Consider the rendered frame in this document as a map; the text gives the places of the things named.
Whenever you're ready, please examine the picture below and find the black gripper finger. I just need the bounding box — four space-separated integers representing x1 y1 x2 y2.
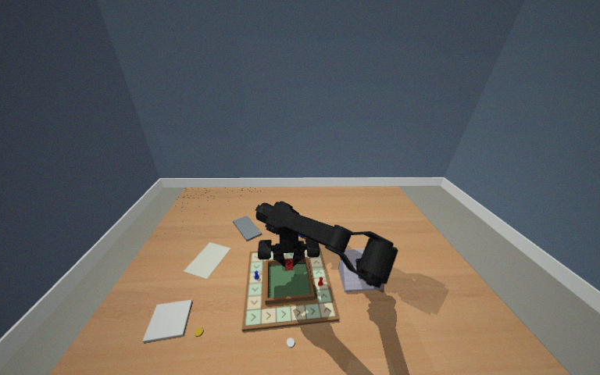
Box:
292 253 305 266
273 253 285 267

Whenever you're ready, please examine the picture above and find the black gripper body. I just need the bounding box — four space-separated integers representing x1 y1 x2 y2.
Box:
258 235 320 259

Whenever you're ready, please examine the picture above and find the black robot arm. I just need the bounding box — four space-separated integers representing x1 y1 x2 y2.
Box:
255 201 398 288

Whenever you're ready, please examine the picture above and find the white flat square tile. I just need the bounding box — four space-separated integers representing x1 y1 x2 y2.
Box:
143 300 192 343

